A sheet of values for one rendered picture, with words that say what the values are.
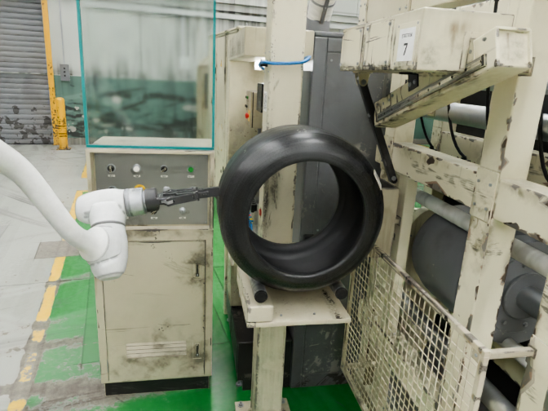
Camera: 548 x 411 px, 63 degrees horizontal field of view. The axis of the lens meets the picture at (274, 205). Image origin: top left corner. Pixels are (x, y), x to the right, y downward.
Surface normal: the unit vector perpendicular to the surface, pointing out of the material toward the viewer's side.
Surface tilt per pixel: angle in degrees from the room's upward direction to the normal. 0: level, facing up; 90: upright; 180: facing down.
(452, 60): 90
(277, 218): 90
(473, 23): 90
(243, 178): 66
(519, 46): 72
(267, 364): 90
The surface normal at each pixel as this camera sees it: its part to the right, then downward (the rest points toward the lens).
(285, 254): 0.18, 0.11
